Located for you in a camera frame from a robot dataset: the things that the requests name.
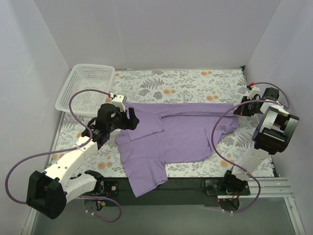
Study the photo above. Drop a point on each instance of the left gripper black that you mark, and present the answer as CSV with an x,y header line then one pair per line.
x,y
127,118

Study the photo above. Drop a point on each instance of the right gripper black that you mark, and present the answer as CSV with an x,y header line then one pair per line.
x,y
245,107

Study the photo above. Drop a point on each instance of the purple t shirt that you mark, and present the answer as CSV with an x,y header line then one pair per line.
x,y
168,134

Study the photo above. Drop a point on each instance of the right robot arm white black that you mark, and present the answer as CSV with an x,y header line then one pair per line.
x,y
272,135

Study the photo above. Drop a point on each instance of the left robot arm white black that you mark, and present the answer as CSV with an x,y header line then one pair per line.
x,y
49,191

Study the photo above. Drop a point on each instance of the white plastic basket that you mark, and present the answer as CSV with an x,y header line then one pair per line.
x,y
82,77

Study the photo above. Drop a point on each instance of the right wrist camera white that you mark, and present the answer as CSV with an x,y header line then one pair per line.
x,y
254,91

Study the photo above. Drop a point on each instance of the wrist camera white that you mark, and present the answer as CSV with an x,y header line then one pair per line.
x,y
118,101
254,91

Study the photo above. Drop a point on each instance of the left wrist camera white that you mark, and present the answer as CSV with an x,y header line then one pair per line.
x,y
118,101

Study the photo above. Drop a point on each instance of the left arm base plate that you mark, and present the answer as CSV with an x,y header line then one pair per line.
x,y
109,188

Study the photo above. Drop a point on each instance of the aluminium frame rail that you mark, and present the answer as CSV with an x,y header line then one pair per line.
x,y
271,187

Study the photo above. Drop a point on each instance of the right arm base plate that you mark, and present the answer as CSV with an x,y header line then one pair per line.
x,y
218,186

